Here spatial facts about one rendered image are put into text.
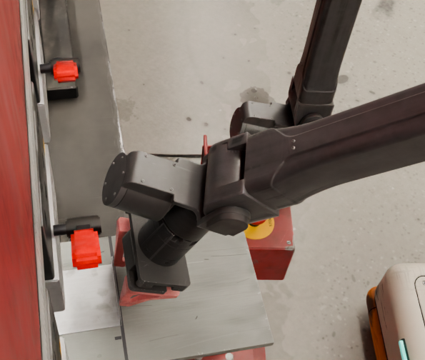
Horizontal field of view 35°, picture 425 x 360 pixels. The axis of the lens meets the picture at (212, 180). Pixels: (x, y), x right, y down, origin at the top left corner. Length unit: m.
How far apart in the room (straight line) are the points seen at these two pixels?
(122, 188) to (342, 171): 0.21
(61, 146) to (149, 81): 1.34
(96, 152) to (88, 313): 0.37
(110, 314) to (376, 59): 2.04
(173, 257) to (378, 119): 0.30
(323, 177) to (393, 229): 1.63
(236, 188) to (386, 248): 1.59
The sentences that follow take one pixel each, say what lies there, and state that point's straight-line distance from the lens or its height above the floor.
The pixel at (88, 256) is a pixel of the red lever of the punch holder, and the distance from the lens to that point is 0.53.
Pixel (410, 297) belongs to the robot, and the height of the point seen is 0.28.
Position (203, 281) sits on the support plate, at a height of 1.00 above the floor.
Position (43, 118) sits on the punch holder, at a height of 1.23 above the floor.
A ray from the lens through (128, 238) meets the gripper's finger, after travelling 0.78.
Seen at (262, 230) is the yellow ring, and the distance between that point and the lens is 1.18.
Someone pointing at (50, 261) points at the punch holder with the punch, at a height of 1.29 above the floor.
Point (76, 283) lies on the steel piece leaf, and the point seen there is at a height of 1.00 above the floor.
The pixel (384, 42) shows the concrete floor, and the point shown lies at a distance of 2.81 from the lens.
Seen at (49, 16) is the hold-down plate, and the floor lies 0.90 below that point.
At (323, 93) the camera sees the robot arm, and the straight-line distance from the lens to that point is 1.05.
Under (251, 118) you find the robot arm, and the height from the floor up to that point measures 0.96.
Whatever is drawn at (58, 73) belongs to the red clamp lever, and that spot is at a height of 1.31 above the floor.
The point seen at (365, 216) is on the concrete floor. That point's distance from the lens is 2.23.
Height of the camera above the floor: 1.77
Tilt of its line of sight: 54 degrees down
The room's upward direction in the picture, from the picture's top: 9 degrees clockwise
